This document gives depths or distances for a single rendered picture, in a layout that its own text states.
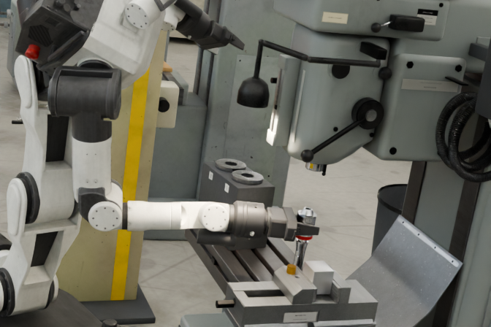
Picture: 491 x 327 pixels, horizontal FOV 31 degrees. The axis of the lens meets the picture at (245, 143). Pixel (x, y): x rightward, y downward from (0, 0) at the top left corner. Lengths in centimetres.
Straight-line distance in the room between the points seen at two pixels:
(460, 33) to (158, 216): 82
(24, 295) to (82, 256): 136
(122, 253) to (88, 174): 199
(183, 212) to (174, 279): 228
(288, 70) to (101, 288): 225
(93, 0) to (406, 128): 77
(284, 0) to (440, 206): 70
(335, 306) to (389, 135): 42
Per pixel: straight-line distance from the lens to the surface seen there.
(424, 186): 240
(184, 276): 448
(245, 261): 242
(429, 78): 207
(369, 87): 202
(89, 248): 397
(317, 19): 190
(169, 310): 414
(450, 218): 231
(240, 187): 240
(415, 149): 211
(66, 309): 286
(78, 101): 196
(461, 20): 209
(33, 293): 265
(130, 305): 408
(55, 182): 243
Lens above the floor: 191
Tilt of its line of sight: 16 degrees down
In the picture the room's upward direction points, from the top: 8 degrees clockwise
